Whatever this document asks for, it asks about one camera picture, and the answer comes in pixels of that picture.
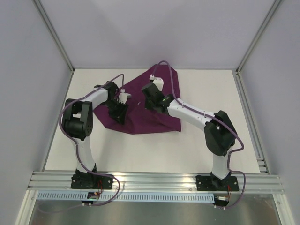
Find right aluminium frame post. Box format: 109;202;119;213
235;0;283;75

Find right aluminium side rail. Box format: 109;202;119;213
232;70;270;175

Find left aluminium frame post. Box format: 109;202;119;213
32;0;75;74

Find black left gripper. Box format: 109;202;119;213
103;99;129;124

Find aluminium frame post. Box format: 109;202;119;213
32;0;75;74
235;0;283;75

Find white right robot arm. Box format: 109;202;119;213
142;82;236;190

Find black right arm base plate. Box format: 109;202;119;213
195;174;240;192

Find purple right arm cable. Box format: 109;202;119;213
152;60;246;210

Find aluminium front frame rail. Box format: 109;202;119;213
27;170;285;194

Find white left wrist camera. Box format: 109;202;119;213
117;89;132;105

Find purple cloth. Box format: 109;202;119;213
93;64;181;135

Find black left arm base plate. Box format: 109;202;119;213
71;170;113;190

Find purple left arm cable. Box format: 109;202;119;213
58;74;125;213

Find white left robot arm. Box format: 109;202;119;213
59;82;131;188

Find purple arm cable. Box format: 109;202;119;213
152;60;246;210
58;74;125;213

